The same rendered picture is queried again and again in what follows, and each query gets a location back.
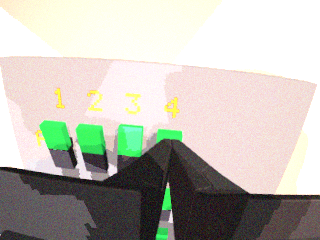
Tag white switch panel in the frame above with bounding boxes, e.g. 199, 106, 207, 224
0, 56, 317, 195

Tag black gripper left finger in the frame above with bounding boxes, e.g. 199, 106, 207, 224
0, 137, 172, 240

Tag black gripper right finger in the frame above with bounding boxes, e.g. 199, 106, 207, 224
169, 139, 320, 240

